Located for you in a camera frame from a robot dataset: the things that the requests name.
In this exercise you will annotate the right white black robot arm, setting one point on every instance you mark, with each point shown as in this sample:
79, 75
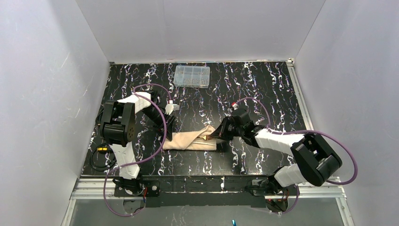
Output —
315, 159

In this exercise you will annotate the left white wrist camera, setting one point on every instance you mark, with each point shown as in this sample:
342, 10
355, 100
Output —
170, 107

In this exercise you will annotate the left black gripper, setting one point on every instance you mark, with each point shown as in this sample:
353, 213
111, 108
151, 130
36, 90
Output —
166, 119

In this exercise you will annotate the beige cloth napkin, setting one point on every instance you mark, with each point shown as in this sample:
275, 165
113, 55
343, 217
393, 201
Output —
192, 140

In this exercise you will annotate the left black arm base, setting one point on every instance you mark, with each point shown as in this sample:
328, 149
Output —
147, 188

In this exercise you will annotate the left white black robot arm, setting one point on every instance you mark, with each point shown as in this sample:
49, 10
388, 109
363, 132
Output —
118, 124

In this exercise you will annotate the clear plastic screw box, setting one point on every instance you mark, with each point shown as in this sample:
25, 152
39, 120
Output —
192, 76

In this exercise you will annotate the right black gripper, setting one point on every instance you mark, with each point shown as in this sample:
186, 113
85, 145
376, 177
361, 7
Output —
228, 127

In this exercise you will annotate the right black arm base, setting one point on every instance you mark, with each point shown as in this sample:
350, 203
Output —
266, 187

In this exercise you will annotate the aluminium frame rail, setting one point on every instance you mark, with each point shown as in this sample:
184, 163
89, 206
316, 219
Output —
93, 189

